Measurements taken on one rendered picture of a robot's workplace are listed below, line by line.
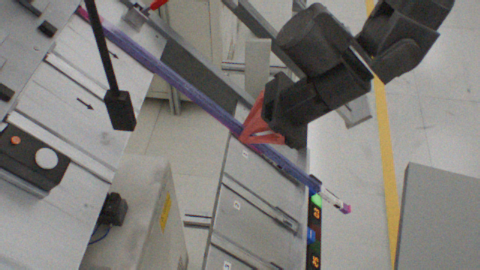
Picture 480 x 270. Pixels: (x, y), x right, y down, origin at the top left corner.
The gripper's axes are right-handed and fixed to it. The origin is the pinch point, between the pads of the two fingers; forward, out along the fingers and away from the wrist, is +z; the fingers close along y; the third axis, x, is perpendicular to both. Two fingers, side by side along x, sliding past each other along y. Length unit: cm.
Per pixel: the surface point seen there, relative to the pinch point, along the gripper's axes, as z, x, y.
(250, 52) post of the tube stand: 13.5, 8.8, -39.2
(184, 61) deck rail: 11.5, -7.5, -18.5
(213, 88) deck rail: 12.2, 0.3, -18.5
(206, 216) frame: 55, 36, -23
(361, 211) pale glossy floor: 40, 96, -51
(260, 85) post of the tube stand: 19.0, 18.1, -39.5
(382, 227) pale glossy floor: 35, 102, -45
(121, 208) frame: 40.8, 3.5, -2.9
